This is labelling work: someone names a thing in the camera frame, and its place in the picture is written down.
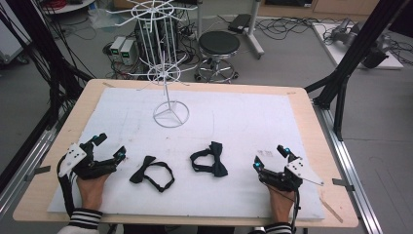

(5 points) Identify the white floor board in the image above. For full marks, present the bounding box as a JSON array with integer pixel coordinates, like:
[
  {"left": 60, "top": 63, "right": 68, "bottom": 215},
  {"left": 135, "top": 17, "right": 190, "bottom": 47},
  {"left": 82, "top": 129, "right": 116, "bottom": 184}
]
[{"left": 311, "top": 21, "right": 404, "bottom": 71}]

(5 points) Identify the black metal frame strut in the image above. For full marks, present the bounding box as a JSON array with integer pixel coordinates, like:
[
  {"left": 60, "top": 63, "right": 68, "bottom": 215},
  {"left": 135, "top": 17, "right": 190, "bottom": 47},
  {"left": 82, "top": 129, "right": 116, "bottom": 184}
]
[{"left": 305, "top": 0, "right": 411, "bottom": 142}]

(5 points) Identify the white foam mat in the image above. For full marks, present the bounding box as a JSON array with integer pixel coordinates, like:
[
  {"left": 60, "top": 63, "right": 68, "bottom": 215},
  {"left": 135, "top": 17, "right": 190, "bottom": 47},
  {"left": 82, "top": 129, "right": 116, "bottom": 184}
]
[{"left": 47, "top": 87, "right": 325, "bottom": 221}]

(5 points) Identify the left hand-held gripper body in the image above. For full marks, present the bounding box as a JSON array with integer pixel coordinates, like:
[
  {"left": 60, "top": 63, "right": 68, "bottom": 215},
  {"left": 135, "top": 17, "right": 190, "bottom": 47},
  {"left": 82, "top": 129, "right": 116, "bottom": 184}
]
[{"left": 57, "top": 142, "right": 119, "bottom": 180}]

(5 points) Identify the clear plastic bag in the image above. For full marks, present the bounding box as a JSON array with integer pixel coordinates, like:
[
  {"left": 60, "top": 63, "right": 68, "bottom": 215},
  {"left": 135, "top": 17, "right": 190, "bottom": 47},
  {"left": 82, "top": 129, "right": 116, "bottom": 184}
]
[{"left": 88, "top": 8, "right": 115, "bottom": 31}]

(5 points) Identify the left hand-held gripper black cable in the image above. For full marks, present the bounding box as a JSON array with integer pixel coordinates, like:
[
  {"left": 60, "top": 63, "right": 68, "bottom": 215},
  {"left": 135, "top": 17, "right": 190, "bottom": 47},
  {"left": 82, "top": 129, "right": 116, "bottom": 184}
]
[{"left": 56, "top": 155, "right": 76, "bottom": 218}]

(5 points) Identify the person's right hand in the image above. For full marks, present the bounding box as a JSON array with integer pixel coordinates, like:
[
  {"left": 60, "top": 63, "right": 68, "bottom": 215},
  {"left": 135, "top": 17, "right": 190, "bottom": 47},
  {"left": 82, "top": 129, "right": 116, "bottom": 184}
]
[{"left": 267, "top": 186, "right": 296, "bottom": 225}]

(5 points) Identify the hand-held gripper black cable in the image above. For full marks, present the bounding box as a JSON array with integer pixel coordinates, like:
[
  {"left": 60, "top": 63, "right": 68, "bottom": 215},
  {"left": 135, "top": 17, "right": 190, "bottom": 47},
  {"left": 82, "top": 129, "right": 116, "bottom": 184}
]
[
  {"left": 56, "top": 155, "right": 76, "bottom": 218},
  {"left": 289, "top": 188, "right": 302, "bottom": 234}
]

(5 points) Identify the black metal frame with cables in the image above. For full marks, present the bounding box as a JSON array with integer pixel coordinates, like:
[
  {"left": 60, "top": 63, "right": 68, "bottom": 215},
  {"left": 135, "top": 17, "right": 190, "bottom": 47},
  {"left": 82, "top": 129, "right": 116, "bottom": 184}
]
[{"left": 0, "top": 0, "right": 95, "bottom": 131}]

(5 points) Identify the thin wooden stick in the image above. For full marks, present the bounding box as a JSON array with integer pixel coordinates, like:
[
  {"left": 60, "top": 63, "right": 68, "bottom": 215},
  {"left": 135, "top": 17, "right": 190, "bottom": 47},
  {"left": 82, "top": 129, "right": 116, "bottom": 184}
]
[{"left": 319, "top": 196, "right": 345, "bottom": 224}]

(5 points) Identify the right hand-held gripper black cable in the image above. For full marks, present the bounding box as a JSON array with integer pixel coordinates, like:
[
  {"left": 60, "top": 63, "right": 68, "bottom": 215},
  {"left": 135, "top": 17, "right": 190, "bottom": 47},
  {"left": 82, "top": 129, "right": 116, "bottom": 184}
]
[{"left": 289, "top": 188, "right": 302, "bottom": 234}]

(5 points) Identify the white wire display rack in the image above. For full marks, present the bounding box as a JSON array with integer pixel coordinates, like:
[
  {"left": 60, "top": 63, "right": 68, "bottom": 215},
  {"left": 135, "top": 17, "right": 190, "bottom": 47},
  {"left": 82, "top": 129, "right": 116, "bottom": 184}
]
[{"left": 106, "top": 0, "right": 199, "bottom": 129}]

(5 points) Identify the black round stool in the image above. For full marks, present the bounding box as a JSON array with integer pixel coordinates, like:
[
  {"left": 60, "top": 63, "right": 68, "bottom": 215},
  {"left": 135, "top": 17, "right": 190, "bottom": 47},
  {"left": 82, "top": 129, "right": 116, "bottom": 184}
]
[{"left": 194, "top": 30, "right": 242, "bottom": 84}]

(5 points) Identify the grey power supply unit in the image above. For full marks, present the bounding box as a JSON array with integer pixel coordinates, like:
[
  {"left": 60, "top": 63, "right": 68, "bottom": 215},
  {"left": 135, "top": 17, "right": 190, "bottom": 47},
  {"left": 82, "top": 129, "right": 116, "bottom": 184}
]
[
  {"left": 120, "top": 38, "right": 139, "bottom": 66},
  {"left": 109, "top": 35, "right": 127, "bottom": 62}
]

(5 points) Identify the bundle of black floor cables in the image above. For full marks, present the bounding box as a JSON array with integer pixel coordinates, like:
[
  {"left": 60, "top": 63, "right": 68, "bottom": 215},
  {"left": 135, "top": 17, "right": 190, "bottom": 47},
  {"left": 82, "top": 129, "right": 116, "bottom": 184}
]
[{"left": 252, "top": 16, "right": 317, "bottom": 42}]

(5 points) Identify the person's left hand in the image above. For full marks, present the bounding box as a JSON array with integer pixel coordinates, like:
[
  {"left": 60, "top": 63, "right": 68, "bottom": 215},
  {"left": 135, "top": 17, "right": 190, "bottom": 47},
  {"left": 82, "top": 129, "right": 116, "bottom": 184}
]
[{"left": 76, "top": 173, "right": 111, "bottom": 213}]

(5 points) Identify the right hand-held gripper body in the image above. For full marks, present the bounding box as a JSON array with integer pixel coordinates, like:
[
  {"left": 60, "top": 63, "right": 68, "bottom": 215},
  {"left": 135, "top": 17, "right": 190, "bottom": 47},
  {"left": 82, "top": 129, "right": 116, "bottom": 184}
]
[{"left": 257, "top": 156, "right": 325, "bottom": 193}]

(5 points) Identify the black computer tower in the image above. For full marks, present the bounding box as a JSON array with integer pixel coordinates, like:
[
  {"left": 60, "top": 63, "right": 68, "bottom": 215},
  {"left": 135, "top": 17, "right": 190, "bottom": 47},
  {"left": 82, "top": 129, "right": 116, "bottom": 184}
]
[{"left": 133, "top": 18, "right": 180, "bottom": 63}]

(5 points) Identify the black bow tie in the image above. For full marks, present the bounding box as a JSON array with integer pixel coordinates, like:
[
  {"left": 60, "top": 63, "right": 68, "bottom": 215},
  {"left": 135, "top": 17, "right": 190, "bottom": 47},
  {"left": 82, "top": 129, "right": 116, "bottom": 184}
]
[
  {"left": 189, "top": 140, "right": 229, "bottom": 178},
  {"left": 129, "top": 155, "right": 175, "bottom": 193}
]

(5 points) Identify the aluminium rail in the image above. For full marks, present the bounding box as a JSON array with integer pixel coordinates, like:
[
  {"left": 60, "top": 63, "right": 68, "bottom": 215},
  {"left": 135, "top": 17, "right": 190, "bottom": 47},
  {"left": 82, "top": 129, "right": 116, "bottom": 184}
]
[
  {"left": 312, "top": 99, "right": 385, "bottom": 234},
  {"left": 0, "top": 126, "right": 60, "bottom": 214}
]

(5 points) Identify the white stand post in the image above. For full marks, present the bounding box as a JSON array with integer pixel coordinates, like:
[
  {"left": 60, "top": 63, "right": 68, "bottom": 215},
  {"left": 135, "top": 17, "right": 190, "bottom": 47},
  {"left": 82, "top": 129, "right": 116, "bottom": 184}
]
[{"left": 244, "top": 0, "right": 266, "bottom": 60}]

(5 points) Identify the white panel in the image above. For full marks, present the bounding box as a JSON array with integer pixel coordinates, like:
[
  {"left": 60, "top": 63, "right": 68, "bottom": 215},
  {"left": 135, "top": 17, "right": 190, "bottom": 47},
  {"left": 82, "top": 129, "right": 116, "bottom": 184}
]
[{"left": 0, "top": 16, "right": 32, "bottom": 64}]

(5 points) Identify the black flat box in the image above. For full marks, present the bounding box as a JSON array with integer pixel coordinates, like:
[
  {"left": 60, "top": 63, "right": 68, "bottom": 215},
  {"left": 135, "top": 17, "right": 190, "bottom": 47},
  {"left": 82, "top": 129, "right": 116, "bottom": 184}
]
[{"left": 227, "top": 13, "right": 253, "bottom": 34}]

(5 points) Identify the white round table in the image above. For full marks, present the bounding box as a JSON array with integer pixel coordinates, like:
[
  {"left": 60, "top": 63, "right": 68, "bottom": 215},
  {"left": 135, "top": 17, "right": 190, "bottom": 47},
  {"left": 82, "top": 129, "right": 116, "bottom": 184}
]
[{"left": 40, "top": 0, "right": 97, "bottom": 16}]

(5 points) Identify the grey metal clamp bracket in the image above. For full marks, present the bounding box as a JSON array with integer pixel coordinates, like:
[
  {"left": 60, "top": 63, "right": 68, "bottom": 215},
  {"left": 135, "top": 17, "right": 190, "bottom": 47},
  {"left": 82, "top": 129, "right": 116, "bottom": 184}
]
[
  {"left": 23, "top": 165, "right": 53, "bottom": 182},
  {"left": 331, "top": 177, "right": 356, "bottom": 193}
]

